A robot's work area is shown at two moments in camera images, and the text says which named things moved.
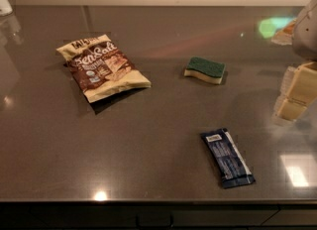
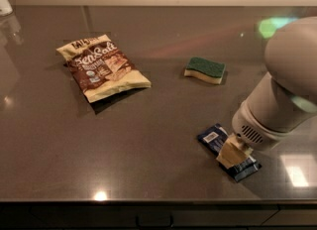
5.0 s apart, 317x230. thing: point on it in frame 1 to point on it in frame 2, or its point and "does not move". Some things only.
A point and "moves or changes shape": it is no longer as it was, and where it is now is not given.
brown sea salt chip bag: (101, 69) does not move
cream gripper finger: (304, 84) to (232, 153)
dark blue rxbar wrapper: (229, 161) moves or changes shape
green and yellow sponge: (210, 71) does not move
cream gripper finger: (291, 109) to (234, 140)
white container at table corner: (5, 6) does not move
